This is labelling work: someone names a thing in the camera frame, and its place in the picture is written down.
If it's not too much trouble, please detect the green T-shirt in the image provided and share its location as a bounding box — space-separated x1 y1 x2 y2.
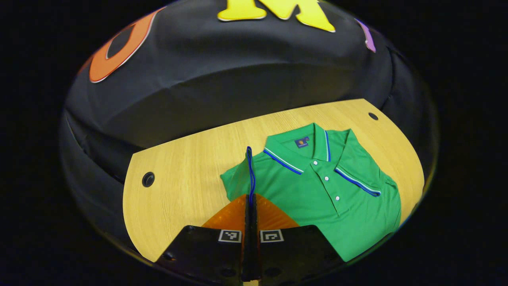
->
220 122 402 263

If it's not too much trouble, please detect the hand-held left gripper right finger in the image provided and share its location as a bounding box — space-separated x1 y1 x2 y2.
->
251 194 346 286

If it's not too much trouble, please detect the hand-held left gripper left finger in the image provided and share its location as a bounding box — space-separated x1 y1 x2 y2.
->
155 194 251 286

